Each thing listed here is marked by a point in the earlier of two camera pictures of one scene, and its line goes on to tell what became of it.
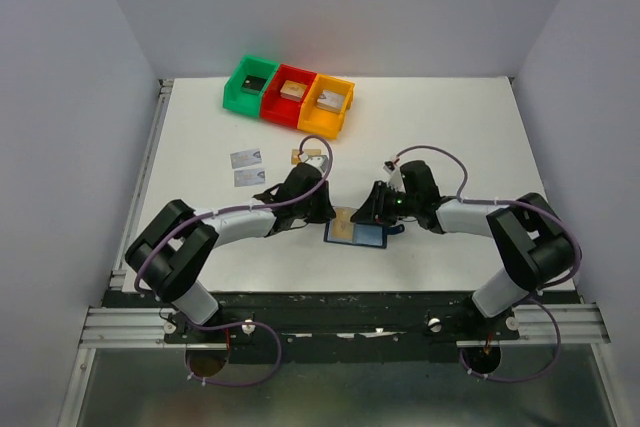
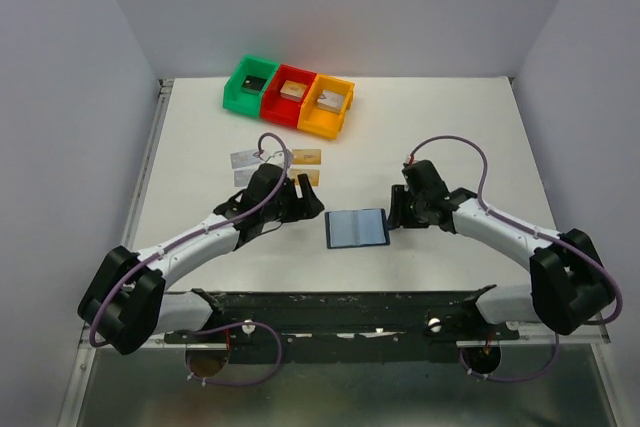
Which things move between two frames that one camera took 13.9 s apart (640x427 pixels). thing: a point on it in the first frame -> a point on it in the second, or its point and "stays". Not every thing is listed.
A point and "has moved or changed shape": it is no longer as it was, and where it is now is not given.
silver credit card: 249,177 stays
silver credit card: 245,158 stays
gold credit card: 342,226 has moved or changed shape
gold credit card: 309,152 stays
